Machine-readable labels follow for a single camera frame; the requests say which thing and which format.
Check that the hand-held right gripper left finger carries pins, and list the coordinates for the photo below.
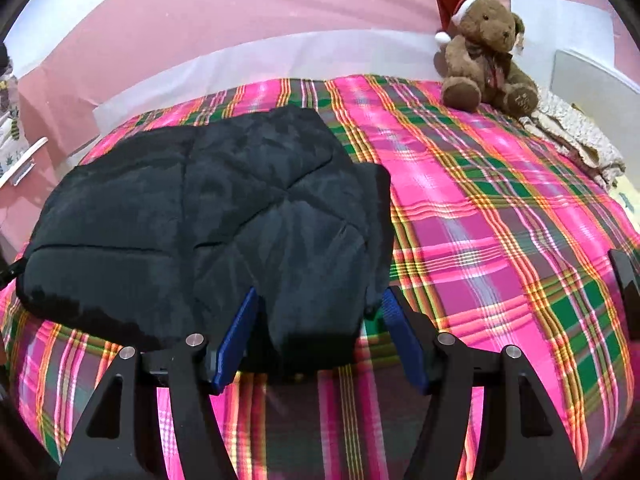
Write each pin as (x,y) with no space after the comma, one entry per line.
(235,340)

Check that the brown teddy bear santa hat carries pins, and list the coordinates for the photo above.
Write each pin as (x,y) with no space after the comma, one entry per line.
(480,60)

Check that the white shelf rail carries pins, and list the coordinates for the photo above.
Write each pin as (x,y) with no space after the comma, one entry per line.
(30,154)

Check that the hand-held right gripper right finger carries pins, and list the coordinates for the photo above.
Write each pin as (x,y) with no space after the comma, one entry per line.
(405,340)

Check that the white board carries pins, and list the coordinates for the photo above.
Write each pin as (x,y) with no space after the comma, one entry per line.
(590,75)

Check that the dark object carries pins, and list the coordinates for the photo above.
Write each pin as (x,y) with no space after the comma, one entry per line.
(626,277)

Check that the pineapple print cloth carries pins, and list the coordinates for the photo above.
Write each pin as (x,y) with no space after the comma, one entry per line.
(9,110)

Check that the black padded jacket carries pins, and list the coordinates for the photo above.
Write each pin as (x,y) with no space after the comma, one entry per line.
(175,220)

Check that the pink green plaid blanket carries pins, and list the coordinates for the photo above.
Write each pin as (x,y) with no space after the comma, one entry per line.
(500,220)

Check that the floral patterned cloth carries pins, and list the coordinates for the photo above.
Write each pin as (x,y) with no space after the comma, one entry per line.
(575,130)

